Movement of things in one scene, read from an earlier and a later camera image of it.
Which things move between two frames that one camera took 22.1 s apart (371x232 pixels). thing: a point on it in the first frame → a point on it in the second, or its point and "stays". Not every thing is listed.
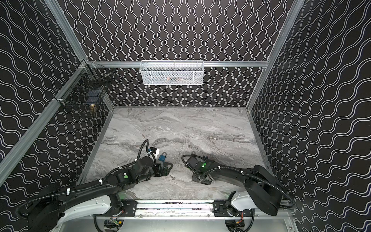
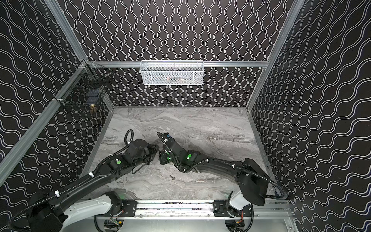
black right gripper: x=196 y=176 → x=164 y=158
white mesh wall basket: x=171 y=72 stays
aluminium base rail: x=178 y=209 stays
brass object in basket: x=92 y=108 stays
